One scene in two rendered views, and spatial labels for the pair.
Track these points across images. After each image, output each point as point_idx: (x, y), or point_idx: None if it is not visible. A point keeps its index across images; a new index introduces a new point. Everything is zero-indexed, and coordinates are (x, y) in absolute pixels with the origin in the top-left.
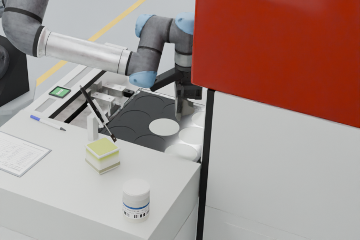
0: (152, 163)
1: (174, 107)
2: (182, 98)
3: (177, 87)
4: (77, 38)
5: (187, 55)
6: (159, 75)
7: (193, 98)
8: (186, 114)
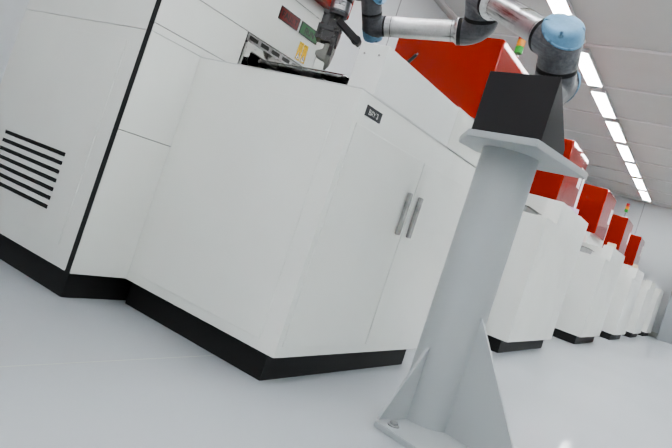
0: None
1: (329, 60)
2: (326, 49)
3: (340, 36)
4: (430, 18)
5: (336, 8)
6: (354, 32)
7: (322, 43)
8: (321, 60)
